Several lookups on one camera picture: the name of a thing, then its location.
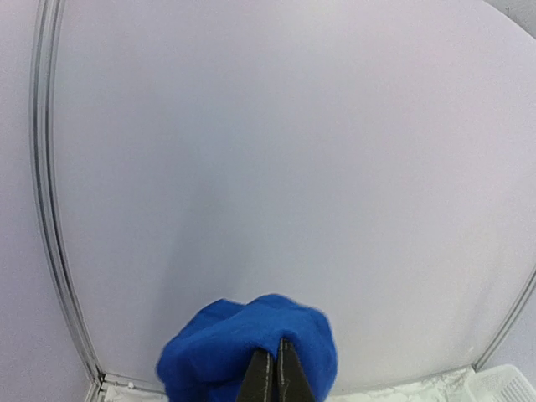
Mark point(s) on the blue printed t-shirt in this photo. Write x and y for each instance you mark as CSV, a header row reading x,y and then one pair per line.
x,y
209,358

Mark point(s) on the white plastic basket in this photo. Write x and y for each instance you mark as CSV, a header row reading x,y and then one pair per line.
x,y
504,383

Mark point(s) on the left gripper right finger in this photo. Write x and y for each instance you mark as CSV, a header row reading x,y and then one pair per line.
x,y
298,378

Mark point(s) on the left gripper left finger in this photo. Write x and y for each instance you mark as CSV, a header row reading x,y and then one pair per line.
x,y
258,384

